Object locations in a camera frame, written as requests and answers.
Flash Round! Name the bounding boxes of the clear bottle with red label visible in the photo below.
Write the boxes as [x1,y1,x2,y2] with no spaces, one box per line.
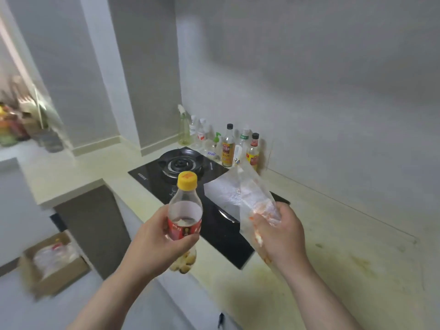
[197,118,209,150]

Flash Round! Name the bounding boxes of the pale garlic cloves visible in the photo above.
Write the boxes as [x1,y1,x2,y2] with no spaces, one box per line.
[170,250,197,274]

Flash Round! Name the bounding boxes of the black-capped bottle with yellow label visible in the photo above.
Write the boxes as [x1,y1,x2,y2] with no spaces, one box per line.
[221,124,236,168]

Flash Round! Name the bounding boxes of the clear pump bottle green pump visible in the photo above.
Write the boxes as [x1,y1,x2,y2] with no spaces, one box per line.
[206,132,223,162]

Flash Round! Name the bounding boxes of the clear plastic bag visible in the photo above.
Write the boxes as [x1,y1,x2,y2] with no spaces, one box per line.
[203,164,283,268]

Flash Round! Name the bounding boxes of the clear bottle with yellow cap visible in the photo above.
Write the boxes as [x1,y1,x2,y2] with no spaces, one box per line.
[167,171,203,275]

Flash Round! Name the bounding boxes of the white-capped bottle with green label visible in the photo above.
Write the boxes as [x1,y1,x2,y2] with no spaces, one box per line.
[233,127,251,168]

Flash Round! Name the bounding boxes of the person's left forearm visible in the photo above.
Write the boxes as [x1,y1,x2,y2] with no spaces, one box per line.
[67,268,159,330]

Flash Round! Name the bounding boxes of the crumpled plastic bag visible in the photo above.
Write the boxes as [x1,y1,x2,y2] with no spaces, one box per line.
[33,241,80,279]

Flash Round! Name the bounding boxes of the person's left hand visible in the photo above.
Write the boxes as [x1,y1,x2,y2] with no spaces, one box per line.
[117,205,201,283]

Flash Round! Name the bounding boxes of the pale green spray bottle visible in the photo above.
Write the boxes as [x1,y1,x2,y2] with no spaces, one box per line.
[177,104,192,147]

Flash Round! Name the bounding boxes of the brown cardboard box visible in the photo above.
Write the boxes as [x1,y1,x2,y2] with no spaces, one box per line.
[19,231,91,301]

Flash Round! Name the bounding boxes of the person's right forearm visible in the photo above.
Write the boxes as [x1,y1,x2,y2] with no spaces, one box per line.
[275,260,362,330]

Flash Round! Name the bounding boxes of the person's right hand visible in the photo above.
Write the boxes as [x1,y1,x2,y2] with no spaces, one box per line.
[252,203,311,276]

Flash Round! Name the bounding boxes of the black stove burner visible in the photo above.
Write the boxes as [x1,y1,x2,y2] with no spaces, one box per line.
[157,148,205,184]
[218,209,241,224]

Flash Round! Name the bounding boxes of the black glass gas stove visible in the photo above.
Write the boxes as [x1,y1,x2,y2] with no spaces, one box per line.
[128,146,291,270]

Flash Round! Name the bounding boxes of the row of colourful bottles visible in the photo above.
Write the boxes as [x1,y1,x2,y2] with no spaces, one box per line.
[0,102,31,148]

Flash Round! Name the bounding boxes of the clear bottle with white cap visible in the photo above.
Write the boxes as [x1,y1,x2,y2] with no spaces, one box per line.
[189,115,199,148]

